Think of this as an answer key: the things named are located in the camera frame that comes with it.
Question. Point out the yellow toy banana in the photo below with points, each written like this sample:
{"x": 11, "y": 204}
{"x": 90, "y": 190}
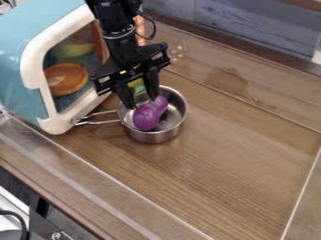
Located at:
{"x": 137, "y": 87}

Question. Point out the silver metal pot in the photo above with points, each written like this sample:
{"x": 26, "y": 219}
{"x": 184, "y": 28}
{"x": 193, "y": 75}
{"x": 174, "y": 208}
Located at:
{"x": 170, "y": 123}

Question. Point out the blue toy microwave oven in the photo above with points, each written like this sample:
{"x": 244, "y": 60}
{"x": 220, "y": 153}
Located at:
{"x": 46, "y": 32}

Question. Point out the purple toy eggplant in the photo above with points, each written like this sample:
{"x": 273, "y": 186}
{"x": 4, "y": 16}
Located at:
{"x": 147, "y": 114}

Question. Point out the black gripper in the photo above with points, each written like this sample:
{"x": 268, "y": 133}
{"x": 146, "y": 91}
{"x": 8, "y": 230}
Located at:
{"x": 130, "y": 62}

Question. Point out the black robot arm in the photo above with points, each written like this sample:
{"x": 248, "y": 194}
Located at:
{"x": 115, "y": 15}

